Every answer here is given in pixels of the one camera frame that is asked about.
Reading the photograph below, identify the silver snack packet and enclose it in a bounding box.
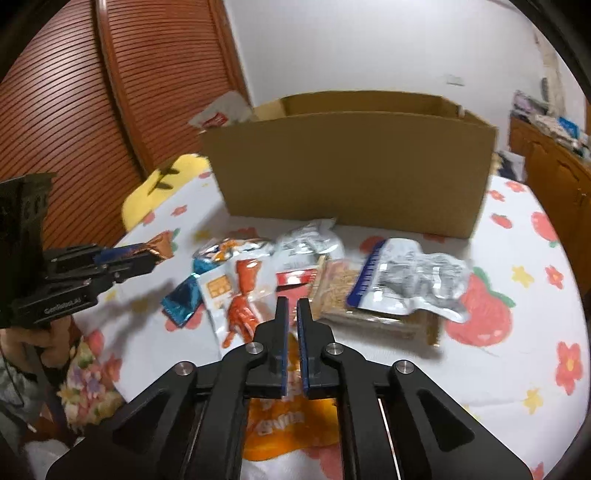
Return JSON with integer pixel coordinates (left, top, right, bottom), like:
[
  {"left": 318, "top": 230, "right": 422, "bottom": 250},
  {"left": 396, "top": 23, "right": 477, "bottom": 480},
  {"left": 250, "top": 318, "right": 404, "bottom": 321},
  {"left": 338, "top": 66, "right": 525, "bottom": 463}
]
[{"left": 274, "top": 218, "right": 345, "bottom": 273}]

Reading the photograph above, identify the silver packet with blue edge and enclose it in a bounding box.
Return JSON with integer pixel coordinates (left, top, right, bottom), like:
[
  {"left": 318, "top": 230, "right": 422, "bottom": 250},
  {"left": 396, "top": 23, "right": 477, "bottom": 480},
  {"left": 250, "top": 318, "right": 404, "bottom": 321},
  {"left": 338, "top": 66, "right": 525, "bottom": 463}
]
[{"left": 346, "top": 237, "right": 474, "bottom": 324}]

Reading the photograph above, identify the clear sesame candy packet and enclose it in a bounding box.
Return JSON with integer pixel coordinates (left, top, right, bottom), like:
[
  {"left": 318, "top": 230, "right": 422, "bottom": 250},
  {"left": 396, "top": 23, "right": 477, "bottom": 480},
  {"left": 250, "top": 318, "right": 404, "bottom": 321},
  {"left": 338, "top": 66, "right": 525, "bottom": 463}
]
[{"left": 307, "top": 258, "right": 444, "bottom": 347}]

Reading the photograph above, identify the white orange blue snack packet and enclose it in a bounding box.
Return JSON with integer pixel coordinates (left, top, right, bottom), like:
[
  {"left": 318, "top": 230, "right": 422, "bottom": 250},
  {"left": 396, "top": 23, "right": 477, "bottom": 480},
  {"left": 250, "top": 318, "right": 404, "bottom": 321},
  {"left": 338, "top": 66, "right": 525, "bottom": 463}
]
[{"left": 191, "top": 236, "right": 273, "bottom": 278}]

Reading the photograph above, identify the brown snack packet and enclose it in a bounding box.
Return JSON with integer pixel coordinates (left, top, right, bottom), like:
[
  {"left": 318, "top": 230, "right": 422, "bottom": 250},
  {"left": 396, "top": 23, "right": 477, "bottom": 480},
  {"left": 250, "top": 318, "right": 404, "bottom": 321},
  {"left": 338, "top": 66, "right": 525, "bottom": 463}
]
[{"left": 127, "top": 232, "right": 175, "bottom": 261}]

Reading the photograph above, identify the cardboard box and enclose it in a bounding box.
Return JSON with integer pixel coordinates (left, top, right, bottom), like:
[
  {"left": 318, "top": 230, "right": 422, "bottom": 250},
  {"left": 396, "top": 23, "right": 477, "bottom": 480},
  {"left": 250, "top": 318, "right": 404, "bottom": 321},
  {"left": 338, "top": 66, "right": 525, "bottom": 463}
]
[{"left": 198, "top": 91, "right": 498, "bottom": 240}]

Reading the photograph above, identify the person's left forearm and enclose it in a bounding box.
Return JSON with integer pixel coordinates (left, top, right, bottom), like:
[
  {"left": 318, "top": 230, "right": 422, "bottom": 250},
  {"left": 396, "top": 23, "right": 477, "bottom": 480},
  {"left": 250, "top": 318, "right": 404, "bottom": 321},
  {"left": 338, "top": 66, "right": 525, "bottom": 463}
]
[{"left": 0, "top": 355, "right": 61, "bottom": 435}]

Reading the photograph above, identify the white and red bag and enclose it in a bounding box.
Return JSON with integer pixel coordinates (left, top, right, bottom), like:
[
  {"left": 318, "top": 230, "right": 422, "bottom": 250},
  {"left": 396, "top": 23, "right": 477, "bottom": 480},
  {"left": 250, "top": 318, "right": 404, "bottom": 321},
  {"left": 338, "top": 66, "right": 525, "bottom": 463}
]
[{"left": 188, "top": 91, "right": 254, "bottom": 130}]

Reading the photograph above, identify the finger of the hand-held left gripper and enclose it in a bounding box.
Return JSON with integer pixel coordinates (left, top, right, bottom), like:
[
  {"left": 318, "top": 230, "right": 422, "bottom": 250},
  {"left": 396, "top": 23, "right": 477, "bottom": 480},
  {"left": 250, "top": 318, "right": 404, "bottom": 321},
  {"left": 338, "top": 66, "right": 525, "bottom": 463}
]
[
  {"left": 44, "top": 255, "right": 157, "bottom": 291},
  {"left": 44, "top": 244, "right": 139, "bottom": 267}
]

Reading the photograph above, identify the pale curtain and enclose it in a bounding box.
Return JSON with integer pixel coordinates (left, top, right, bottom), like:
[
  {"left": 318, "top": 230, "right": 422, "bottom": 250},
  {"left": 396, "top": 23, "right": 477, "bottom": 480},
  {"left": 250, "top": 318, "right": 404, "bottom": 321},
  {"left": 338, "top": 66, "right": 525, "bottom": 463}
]
[{"left": 536, "top": 32, "right": 568, "bottom": 104}]

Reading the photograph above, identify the louvered wooden door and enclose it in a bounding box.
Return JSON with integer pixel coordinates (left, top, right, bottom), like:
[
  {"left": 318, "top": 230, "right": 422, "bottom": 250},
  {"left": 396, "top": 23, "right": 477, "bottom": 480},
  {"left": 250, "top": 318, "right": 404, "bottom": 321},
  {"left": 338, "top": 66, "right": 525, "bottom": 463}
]
[{"left": 0, "top": 0, "right": 252, "bottom": 250}]

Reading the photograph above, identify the pile of household clutter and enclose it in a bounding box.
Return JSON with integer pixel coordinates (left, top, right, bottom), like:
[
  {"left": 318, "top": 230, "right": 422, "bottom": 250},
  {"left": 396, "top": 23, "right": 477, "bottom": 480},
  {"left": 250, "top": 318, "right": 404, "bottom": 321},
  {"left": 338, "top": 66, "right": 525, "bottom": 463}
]
[{"left": 512, "top": 90, "right": 591, "bottom": 162}]

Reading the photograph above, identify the strawberry print tablecloth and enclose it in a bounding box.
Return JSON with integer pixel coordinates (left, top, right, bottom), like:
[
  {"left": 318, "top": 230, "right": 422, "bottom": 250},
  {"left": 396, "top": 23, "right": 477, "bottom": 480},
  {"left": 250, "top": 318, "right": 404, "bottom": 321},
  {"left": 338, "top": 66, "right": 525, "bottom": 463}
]
[{"left": 60, "top": 157, "right": 580, "bottom": 480}]

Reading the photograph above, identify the red snack packet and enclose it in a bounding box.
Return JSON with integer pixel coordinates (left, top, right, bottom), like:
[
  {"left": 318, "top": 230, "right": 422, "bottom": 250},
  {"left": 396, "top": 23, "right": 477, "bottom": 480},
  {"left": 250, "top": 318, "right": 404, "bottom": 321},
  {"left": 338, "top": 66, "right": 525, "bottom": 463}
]
[{"left": 276, "top": 268, "right": 321, "bottom": 288}]

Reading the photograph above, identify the person's left hand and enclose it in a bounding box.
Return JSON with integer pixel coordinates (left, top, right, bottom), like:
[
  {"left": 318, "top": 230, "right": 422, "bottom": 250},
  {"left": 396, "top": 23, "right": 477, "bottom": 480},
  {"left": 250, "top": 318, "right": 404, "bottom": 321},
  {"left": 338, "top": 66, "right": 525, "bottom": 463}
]
[{"left": 0, "top": 316, "right": 75, "bottom": 370}]

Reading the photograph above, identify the white packet with orange print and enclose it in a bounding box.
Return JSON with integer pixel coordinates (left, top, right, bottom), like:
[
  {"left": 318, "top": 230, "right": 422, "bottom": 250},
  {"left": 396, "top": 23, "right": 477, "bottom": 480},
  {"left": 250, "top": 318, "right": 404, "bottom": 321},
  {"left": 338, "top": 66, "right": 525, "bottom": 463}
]
[{"left": 198, "top": 258, "right": 280, "bottom": 349}]

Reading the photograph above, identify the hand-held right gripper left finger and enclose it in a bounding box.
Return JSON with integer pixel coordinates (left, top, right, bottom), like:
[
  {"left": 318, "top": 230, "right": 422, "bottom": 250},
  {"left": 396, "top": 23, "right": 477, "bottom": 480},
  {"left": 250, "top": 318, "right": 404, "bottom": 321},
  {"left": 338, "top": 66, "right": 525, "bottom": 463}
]
[{"left": 44, "top": 298, "right": 290, "bottom": 480}]

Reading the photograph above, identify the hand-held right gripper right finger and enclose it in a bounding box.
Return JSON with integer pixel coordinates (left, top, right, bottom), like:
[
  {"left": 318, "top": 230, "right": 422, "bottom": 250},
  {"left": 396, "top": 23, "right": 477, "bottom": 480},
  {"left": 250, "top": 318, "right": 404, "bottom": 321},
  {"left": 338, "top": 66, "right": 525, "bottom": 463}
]
[{"left": 298, "top": 298, "right": 535, "bottom": 480}]

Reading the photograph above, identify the wooden cabinet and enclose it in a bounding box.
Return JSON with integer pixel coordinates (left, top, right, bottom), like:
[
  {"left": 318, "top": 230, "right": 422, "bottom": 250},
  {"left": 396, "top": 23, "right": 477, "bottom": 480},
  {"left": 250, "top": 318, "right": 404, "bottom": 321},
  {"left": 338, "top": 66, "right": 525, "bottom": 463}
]
[{"left": 508, "top": 115, "right": 591, "bottom": 296}]

